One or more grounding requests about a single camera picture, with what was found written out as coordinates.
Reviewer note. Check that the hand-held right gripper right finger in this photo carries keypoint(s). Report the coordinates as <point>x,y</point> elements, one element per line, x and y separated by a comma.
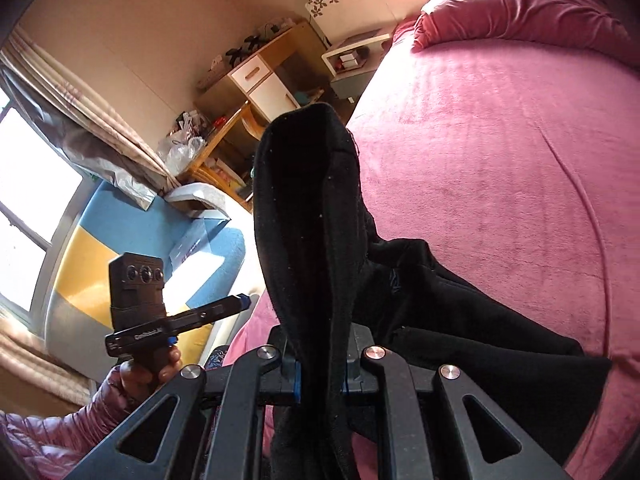
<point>357,380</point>

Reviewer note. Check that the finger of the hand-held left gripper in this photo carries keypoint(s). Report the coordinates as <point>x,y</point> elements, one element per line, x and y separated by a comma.
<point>215,307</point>

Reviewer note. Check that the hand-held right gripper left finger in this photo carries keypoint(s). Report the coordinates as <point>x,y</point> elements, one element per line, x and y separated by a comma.
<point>295,385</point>

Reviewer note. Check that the black pants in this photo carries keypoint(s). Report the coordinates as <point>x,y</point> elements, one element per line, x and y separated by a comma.
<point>300,210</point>

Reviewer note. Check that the person's left hand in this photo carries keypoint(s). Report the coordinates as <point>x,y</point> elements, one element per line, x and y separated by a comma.
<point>140,377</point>

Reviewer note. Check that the blue and yellow sofa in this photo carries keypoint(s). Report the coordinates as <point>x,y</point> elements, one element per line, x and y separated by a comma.
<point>125,230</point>

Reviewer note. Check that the window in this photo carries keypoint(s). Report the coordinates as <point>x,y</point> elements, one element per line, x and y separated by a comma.
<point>30,200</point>

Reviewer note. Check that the clear plastic bag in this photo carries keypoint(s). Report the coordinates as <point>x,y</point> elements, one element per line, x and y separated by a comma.
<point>180,152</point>

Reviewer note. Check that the beige curtain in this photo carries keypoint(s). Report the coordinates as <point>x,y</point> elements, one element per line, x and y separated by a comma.
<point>75,110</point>

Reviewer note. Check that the wooden desk with white drawers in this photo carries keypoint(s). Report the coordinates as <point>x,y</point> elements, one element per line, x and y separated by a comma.
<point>260,77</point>

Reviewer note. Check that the pink fleece blanket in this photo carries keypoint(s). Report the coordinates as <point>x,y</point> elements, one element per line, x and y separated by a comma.
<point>475,160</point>

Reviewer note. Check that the white nightstand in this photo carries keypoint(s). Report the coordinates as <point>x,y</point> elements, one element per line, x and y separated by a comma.
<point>350,82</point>

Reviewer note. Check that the white floral panel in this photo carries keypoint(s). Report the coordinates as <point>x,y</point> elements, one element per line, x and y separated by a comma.
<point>350,5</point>

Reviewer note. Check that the dark pink pillow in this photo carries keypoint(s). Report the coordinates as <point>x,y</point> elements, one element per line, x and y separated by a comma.
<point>525,10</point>

